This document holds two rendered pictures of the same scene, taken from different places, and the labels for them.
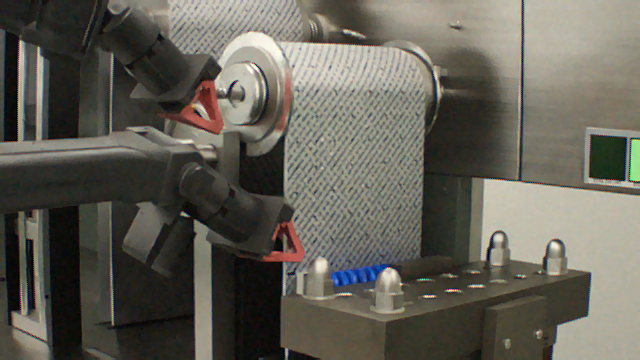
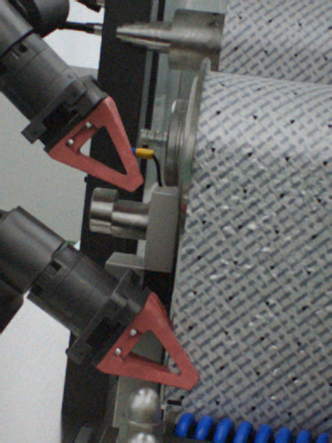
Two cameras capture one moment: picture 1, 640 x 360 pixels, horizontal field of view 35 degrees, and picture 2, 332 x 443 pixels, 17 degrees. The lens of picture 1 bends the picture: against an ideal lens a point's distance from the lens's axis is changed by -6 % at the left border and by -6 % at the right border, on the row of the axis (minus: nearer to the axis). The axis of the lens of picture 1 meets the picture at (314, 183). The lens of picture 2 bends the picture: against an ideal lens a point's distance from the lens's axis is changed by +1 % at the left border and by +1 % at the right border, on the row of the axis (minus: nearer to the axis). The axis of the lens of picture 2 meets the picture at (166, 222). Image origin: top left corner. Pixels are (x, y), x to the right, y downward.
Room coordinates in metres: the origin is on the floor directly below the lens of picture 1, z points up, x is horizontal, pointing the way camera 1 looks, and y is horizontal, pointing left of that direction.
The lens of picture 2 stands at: (0.62, -0.60, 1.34)
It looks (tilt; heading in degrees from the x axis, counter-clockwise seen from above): 10 degrees down; 47
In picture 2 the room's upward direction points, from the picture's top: 7 degrees clockwise
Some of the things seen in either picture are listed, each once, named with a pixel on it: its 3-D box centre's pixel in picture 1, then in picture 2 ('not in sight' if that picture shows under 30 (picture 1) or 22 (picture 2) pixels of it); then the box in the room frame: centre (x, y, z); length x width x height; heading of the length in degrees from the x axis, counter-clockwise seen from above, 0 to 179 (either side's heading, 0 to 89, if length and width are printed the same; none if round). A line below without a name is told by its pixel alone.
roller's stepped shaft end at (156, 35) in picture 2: not in sight; (144, 35); (1.39, 0.31, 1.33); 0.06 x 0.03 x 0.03; 133
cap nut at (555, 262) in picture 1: (555, 255); not in sight; (1.32, -0.31, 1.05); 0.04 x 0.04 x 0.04
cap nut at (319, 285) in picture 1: (319, 277); (143, 415); (1.17, -0.01, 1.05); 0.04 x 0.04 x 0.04
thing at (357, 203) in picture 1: (357, 216); (316, 351); (1.30, -0.05, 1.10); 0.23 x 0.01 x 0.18; 133
